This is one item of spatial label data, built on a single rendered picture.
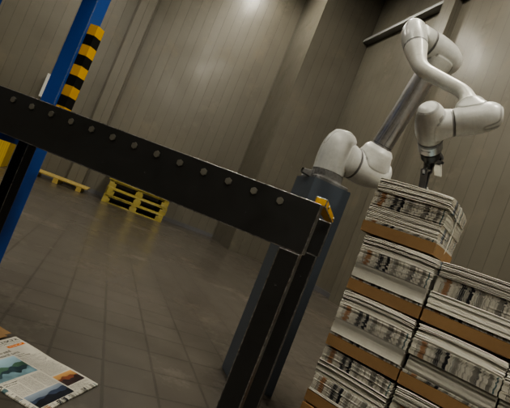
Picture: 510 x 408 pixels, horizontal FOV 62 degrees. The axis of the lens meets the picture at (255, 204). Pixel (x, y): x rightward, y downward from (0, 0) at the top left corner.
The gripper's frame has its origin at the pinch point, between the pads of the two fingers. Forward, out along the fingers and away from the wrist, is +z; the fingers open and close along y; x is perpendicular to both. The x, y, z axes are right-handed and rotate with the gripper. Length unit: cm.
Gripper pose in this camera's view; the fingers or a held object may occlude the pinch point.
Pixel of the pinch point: (431, 184)
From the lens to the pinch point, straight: 194.3
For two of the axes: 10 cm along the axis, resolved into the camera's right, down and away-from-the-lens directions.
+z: 3.1, 6.4, 7.0
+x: 7.5, 2.8, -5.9
